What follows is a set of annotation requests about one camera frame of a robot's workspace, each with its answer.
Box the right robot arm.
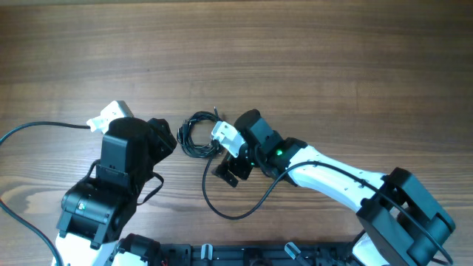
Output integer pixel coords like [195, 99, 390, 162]
[211, 109, 455, 265]

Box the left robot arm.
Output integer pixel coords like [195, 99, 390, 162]
[54, 117, 177, 265]

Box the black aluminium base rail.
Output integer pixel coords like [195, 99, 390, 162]
[151, 242, 358, 266]

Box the left camera black cable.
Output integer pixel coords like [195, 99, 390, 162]
[0, 120, 91, 266]

